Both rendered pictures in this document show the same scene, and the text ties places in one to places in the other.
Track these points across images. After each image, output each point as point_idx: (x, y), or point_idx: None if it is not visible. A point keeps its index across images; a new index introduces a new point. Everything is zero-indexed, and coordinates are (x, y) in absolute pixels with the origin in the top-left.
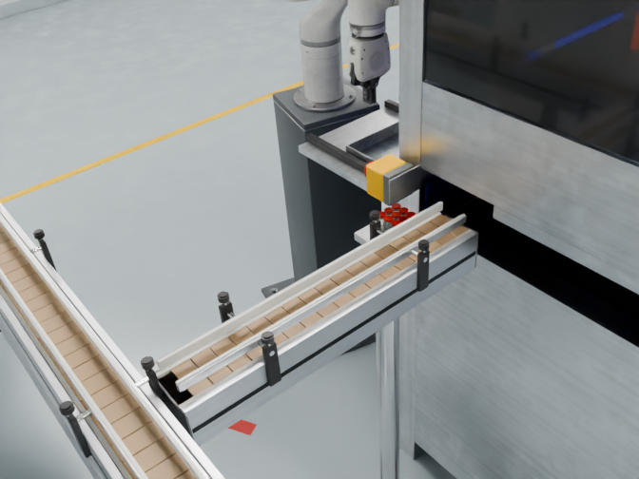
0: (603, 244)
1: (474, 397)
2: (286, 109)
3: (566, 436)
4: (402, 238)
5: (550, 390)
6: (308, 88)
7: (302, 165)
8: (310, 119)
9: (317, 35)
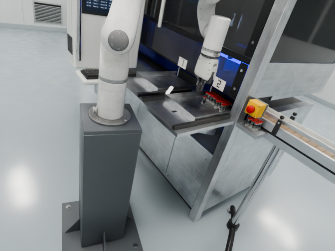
0: (294, 88)
1: (237, 167)
2: (113, 131)
3: (261, 150)
4: (272, 122)
5: (263, 141)
6: (116, 111)
7: (129, 157)
8: (136, 125)
9: (127, 73)
